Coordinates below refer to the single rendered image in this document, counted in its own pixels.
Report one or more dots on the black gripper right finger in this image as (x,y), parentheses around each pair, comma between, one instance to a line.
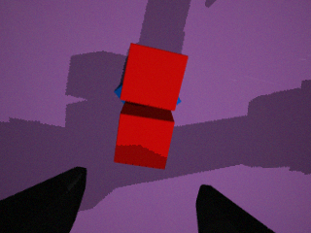
(217,214)

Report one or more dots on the dark red cube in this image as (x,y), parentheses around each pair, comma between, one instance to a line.
(144,135)
(153,77)

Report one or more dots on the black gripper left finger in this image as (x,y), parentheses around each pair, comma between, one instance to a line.
(48,207)

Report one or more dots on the blue cube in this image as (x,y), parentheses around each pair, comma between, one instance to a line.
(118,92)

